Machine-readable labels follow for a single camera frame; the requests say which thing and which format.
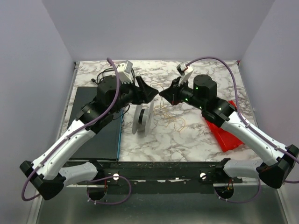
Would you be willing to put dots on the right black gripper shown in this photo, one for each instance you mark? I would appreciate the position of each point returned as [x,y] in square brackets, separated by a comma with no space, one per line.
[176,91]

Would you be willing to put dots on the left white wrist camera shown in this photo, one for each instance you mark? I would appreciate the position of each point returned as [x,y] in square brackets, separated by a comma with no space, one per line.
[124,70]

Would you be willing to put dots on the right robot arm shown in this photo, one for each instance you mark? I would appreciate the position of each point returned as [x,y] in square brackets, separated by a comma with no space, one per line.
[276,160]

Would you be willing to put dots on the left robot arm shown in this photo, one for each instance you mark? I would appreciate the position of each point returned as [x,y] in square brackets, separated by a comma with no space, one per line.
[47,173]

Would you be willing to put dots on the red plastic bin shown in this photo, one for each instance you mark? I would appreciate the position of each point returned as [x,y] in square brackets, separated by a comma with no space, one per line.
[224,135]

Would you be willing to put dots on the dark notebook blue spine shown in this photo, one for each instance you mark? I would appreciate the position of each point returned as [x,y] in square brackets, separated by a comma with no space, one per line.
[106,144]

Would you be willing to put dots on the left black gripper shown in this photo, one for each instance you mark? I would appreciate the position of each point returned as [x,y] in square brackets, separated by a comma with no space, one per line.
[139,88]

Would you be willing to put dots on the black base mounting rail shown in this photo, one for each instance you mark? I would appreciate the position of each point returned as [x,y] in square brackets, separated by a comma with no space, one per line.
[161,177]

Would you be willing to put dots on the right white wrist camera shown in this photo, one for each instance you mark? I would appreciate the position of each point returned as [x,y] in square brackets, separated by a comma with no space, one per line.
[185,71]

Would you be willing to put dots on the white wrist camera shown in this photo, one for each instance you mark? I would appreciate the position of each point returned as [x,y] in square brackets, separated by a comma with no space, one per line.
[185,71]
[124,70]

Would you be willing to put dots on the grey plastic cable spool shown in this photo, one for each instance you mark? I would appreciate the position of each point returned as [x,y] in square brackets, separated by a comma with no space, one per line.
[142,119]

